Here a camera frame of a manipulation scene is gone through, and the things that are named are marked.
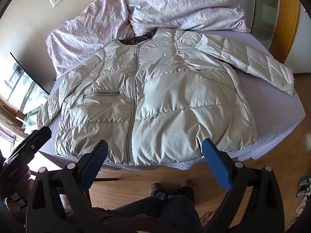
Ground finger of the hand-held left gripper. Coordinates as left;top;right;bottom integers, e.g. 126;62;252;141
3;126;52;166

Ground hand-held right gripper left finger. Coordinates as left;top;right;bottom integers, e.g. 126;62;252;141
25;139;109;233

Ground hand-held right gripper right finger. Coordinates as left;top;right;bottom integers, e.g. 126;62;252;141
201;138;288;233

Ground beige puffer jacket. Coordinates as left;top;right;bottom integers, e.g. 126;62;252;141
36;27;295;167

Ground person's left hand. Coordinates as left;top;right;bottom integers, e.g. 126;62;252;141
5;170;35;215

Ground window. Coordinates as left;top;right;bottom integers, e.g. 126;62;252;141
0;52;50;136

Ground person's dark top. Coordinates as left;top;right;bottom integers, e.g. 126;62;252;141
92;207;175;233

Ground person's legs in jeans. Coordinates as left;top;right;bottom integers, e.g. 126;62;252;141
114;186;203;233

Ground bed with lavender sheet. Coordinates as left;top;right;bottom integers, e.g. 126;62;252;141
39;30;306;171

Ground grey slippers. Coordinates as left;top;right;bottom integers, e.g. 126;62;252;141
296;177;311;198

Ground wooden wardrobe with glass doors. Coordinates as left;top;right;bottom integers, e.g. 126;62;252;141
239;0;302;62

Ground pink floral duvet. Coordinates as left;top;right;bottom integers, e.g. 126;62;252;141
46;0;251;76

